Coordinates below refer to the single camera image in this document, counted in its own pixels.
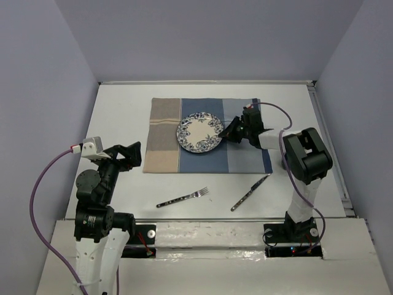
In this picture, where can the white taped front board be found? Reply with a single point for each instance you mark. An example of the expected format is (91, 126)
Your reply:
(209, 235)

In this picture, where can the blue beige checked cloth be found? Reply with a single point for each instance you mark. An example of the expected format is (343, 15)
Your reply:
(165, 155)

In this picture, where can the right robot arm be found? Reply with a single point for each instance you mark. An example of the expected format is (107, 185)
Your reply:
(308, 162)

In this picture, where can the silver knife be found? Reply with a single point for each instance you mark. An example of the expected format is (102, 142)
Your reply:
(249, 193)

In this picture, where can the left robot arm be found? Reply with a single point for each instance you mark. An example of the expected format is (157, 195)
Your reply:
(97, 262)

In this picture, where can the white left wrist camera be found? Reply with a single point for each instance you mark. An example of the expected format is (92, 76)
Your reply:
(90, 148)

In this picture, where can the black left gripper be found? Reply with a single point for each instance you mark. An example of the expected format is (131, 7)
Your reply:
(132, 152)

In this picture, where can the silver fork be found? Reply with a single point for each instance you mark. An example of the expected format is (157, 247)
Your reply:
(193, 195)

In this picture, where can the blue white patterned plate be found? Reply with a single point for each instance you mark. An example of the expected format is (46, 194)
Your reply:
(199, 132)

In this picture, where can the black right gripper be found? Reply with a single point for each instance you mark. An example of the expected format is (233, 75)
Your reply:
(228, 132)

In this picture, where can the dark green mug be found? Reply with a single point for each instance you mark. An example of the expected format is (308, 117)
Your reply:
(283, 162)

